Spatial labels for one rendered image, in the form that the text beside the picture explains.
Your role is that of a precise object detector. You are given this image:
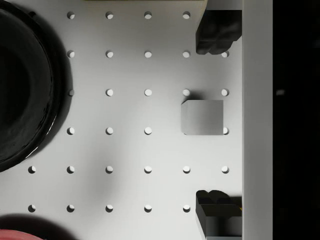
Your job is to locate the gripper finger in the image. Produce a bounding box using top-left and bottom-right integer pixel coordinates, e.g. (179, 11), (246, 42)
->
(195, 9), (243, 56)
(195, 189), (243, 238)

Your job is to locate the grey cube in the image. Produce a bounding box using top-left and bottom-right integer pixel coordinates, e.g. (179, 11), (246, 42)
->
(180, 99), (224, 137)

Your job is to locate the red plate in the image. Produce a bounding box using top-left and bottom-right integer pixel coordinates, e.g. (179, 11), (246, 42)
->
(0, 227), (65, 240)

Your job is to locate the black plate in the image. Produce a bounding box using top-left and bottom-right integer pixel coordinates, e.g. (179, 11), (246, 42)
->
(0, 6), (74, 174)

